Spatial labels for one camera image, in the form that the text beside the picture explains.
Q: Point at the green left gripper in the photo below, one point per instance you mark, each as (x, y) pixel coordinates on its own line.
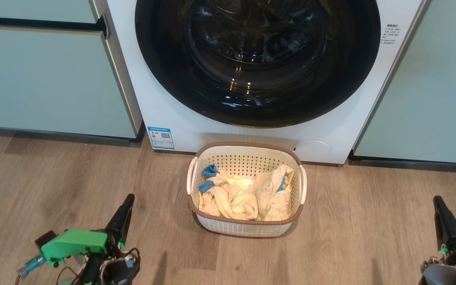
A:
(75, 241)

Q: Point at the yellow garment with blue cuffs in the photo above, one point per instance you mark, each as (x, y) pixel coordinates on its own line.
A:
(232, 200)

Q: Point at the black round glass washer door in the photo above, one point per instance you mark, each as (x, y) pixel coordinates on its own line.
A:
(196, 91)

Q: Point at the white front-load washing machine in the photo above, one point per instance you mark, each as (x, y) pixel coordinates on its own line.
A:
(164, 99)

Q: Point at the blue energy label sticker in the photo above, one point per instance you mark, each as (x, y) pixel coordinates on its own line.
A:
(160, 137)

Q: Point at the white perforated basket, brown rim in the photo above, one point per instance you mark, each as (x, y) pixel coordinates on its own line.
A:
(247, 229)

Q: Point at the pale green plain cabinet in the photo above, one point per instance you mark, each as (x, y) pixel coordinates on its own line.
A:
(437, 99)

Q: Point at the round white filter cover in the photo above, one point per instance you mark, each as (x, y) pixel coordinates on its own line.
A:
(313, 151)

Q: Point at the blue black left wrist camera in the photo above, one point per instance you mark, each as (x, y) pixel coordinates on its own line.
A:
(45, 238)

